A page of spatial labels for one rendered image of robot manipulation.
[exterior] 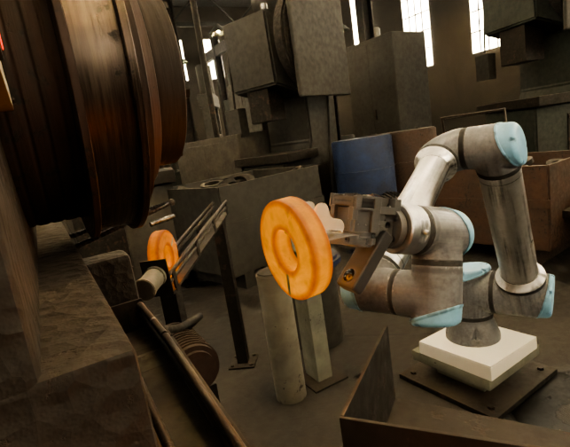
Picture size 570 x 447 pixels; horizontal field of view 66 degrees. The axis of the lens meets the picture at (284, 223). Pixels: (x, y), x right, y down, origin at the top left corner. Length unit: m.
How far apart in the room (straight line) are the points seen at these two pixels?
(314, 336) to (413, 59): 4.53
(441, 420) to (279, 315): 1.05
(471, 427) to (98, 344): 0.48
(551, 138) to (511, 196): 4.35
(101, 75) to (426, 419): 0.58
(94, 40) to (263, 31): 3.87
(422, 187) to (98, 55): 0.80
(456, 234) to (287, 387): 1.09
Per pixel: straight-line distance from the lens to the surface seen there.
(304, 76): 4.19
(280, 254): 0.69
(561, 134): 5.80
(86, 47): 0.56
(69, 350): 0.34
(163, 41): 0.67
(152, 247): 1.26
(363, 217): 0.70
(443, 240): 0.81
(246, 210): 3.03
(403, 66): 5.68
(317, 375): 1.87
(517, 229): 1.43
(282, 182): 3.26
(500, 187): 1.33
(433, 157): 1.24
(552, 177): 2.93
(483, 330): 1.74
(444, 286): 0.82
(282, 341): 1.66
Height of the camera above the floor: 0.99
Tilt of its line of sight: 11 degrees down
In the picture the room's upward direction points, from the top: 9 degrees counter-clockwise
